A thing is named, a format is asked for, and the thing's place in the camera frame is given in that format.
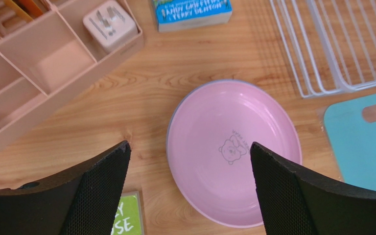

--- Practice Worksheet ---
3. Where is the white wire dish rack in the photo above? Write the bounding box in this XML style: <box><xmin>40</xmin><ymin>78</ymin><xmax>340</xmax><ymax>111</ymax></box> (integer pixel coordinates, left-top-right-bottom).
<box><xmin>270</xmin><ymin>0</ymin><xmax>376</xmax><ymax>98</ymax></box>

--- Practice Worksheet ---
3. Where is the orange folder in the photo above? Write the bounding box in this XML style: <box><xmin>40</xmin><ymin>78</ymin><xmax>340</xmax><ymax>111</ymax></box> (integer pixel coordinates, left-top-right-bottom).
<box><xmin>3</xmin><ymin>0</ymin><xmax>50</xmax><ymax>23</ymax></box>

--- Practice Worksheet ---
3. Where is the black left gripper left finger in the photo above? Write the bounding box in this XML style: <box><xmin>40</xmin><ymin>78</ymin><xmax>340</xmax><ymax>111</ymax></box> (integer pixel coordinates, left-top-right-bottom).
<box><xmin>0</xmin><ymin>141</ymin><xmax>131</xmax><ymax>235</ymax></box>

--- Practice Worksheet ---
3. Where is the pink plate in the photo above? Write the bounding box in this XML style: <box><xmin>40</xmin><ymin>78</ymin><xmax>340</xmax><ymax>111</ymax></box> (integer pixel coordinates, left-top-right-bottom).
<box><xmin>166</xmin><ymin>79</ymin><xmax>303</xmax><ymax>228</ymax></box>

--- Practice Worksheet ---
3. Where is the blue treehouse book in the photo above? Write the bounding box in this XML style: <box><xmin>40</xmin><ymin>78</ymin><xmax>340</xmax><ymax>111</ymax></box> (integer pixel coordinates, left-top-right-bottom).
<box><xmin>152</xmin><ymin>0</ymin><xmax>233</xmax><ymax>32</ymax></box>

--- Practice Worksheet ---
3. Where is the teal cutting board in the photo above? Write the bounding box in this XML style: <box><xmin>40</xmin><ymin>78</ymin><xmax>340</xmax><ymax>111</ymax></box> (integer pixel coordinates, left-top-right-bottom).
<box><xmin>324</xmin><ymin>94</ymin><xmax>376</xmax><ymax>191</ymax></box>

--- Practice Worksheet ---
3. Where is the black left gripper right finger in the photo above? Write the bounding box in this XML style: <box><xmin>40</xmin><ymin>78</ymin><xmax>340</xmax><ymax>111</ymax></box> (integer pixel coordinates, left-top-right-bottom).
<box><xmin>250</xmin><ymin>142</ymin><xmax>376</xmax><ymax>235</ymax></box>

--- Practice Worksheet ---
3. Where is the pink plastic file organizer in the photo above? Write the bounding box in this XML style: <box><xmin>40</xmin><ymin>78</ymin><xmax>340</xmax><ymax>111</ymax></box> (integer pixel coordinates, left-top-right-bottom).
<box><xmin>0</xmin><ymin>0</ymin><xmax>144</xmax><ymax>151</ymax></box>

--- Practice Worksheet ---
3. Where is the white charger cube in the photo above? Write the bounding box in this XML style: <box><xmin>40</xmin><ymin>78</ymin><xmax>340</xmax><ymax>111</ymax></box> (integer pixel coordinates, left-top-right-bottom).
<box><xmin>83</xmin><ymin>0</ymin><xmax>138</xmax><ymax>53</ymax></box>

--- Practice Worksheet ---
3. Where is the green treehouse book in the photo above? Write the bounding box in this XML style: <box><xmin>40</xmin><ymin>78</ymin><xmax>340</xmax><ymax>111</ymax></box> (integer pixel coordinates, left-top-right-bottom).
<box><xmin>111</xmin><ymin>191</ymin><xmax>144</xmax><ymax>235</ymax></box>

